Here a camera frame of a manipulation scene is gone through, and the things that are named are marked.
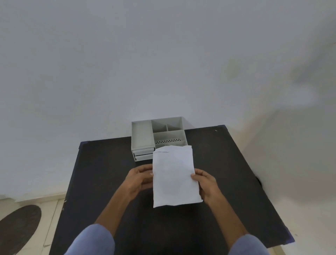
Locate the person's right hand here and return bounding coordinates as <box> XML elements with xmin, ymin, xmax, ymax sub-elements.
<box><xmin>191</xmin><ymin>168</ymin><xmax>218</xmax><ymax>207</ymax></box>

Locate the person's left hand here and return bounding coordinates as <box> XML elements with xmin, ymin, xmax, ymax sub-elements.
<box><xmin>123</xmin><ymin>165</ymin><xmax>154</xmax><ymax>203</ymax></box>

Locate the white paper envelope packet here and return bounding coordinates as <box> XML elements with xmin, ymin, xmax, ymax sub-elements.
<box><xmin>152</xmin><ymin>145</ymin><xmax>204</xmax><ymax>208</ymax></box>

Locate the grey plastic desk organizer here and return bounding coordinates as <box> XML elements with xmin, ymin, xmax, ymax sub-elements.
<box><xmin>131</xmin><ymin>116</ymin><xmax>188</xmax><ymax>162</ymax></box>

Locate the person's right forearm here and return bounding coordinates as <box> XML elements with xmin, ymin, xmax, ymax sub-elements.
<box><xmin>207</xmin><ymin>199</ymin><xmax>250</xmax><ymax>249</ymax></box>

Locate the person's left forearm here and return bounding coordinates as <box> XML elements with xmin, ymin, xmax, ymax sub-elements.
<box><xmin>94</xmin><ymin>194</ymin><xmax>140</xmax><ymax>238</ymax></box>

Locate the blue plaid shirt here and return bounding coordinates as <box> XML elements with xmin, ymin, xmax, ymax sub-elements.
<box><xmin>64</xmin><ymin>223</ymin><xmax>271</xmax><ymax>255</ymax></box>

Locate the dark oval floor mat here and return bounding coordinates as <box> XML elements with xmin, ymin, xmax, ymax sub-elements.
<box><xmin>0</xmin><ymin>205</ymin><xmax>42</xmax><ymax>255</ymax></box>

